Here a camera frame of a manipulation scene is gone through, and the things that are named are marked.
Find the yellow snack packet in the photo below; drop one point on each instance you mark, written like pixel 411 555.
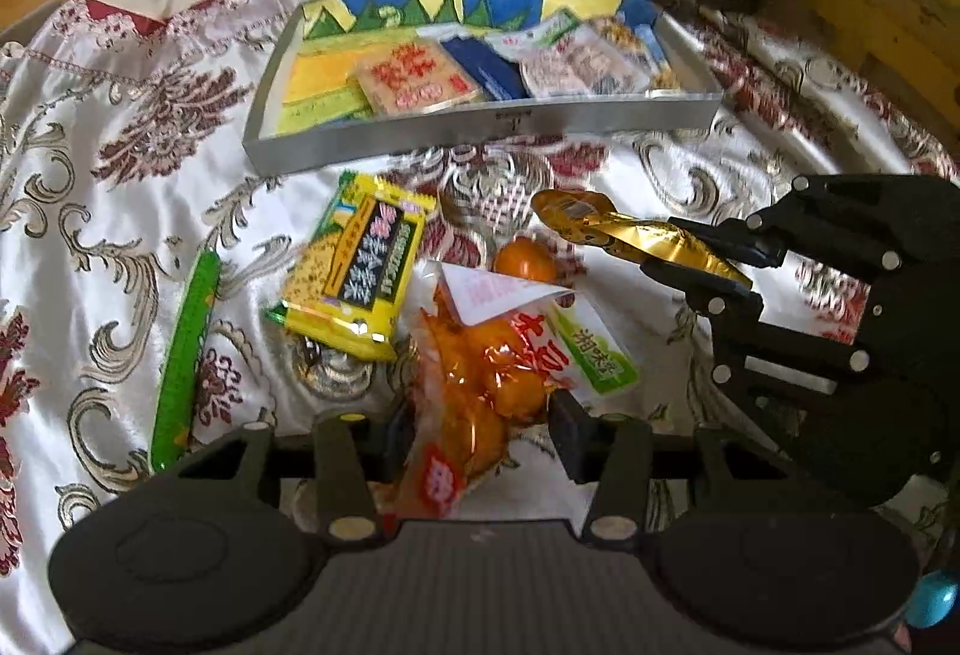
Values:
pixel 352 265

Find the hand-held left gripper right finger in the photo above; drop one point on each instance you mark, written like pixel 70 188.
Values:
pixel 574 434

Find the painted paper tray liner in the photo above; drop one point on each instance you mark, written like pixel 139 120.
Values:
pixel 330 81

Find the turquoise round object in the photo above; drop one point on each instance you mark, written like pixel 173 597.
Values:
pixel 934 599

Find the rice cracker packet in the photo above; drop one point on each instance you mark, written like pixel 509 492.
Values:
pixel 416 78

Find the green stick snack packet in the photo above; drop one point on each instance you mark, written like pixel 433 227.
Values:
pixel 187 355

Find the small tangerine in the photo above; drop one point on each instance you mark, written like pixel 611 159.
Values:
pixel 525 257

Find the orange snack bag red label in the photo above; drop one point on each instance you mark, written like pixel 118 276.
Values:
pixel 480 362

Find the clear nut bar packet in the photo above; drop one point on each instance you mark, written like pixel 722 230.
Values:
pixel 651 51

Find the white pink snack packet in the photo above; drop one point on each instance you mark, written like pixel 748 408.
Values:
pixel 585 66

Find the grey tray box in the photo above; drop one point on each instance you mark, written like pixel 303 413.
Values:
pixel 487 126

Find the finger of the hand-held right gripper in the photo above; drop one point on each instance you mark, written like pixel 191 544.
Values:
pixel 757 239
pixel 727 310

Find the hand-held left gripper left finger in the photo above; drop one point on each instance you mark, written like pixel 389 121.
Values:
pixel 390 441

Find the gold foil snack packet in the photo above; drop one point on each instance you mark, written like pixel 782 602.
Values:
pixel 600 224

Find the white green snack packet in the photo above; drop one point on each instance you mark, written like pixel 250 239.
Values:
pixel 525 36
pixel 600 355

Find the blue white snack packet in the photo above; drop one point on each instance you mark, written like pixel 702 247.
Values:
pixel 487 70

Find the floral satin blanket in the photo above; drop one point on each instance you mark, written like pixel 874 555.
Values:
pixel 112 212

